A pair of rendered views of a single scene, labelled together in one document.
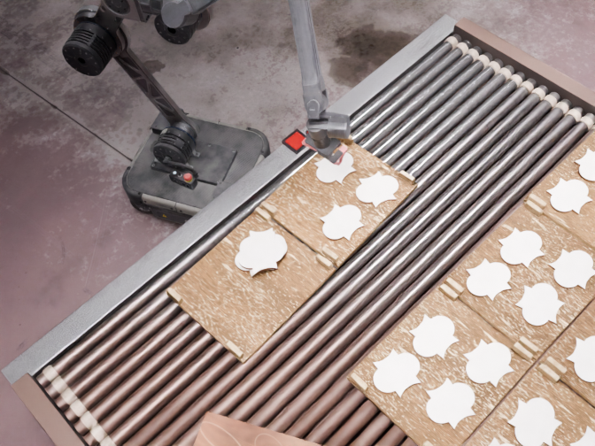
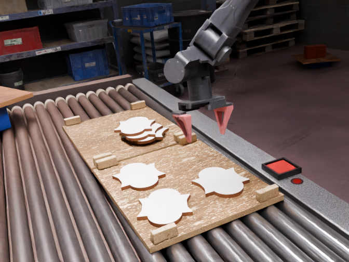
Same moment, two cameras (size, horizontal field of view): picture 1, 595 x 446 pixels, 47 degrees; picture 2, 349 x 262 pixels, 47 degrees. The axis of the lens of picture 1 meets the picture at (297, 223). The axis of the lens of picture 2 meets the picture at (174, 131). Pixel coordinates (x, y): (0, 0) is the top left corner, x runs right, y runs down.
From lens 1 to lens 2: 232 cm
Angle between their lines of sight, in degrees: 79
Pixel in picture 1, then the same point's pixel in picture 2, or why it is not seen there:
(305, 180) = (214, 164)
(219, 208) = (212, 128)
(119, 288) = (167, 98)
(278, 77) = not seen: outside the picture
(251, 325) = (85, 130)
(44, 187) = not seen: outside the picture
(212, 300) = (122, 118)
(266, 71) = not seen: outside the picture
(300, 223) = (160, 156)
